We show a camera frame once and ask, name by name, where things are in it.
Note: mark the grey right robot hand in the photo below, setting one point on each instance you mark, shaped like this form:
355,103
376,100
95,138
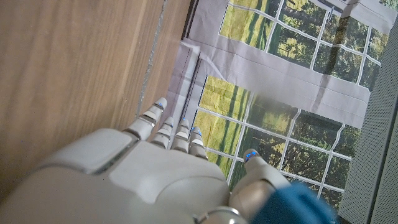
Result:
140,180

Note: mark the blue right wrist connector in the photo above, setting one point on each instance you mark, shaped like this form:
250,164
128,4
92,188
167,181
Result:
295,205

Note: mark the printed window backdrop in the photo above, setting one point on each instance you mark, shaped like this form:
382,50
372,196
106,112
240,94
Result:
280,71

